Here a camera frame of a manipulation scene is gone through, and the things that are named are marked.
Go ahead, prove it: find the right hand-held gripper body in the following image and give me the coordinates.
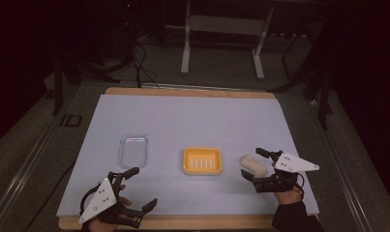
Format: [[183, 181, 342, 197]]
[[252, 149, 320, 194]]

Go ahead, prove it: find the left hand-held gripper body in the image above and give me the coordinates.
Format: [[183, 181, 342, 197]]
[[78, 171, 145, 229]]

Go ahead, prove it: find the yellow soap dish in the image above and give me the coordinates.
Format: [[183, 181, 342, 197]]
[[182, 147, 224, 176]]

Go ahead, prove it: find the person's left hand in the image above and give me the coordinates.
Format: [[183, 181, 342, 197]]
[[85, 184, 134, 232]]

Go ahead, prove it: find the person's right hand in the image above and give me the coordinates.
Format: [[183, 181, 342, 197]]
[[274, 186, 305, 206]]

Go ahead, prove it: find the clear plastic container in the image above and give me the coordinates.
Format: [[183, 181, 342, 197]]
[[117, 132, 149, 169]]

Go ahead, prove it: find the pale blue table mat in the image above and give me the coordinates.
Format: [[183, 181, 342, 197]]
[[55, 94, 320, 218]]

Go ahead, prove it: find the black tripod stand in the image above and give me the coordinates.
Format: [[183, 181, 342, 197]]
[[267, 18, 335, 131], [50, 52, 121, 116]]

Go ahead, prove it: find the wooden table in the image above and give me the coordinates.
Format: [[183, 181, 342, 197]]
[[58, 86, 321, 231]]

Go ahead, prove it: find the white metal stand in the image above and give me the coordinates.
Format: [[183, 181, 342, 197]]
[[180, 0, 276, 81]]

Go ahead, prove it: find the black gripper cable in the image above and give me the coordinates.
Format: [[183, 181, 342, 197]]
[[79, 186, 99, 216], [295, 173, 306, 198]]

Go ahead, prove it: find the metal floor rail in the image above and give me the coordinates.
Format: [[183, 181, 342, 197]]
[[307, 98, 375, 232], [0, 124, 58, 232]]

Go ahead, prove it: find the black floor cable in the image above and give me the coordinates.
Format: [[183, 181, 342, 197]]
[[130, 41, 161, 90]]

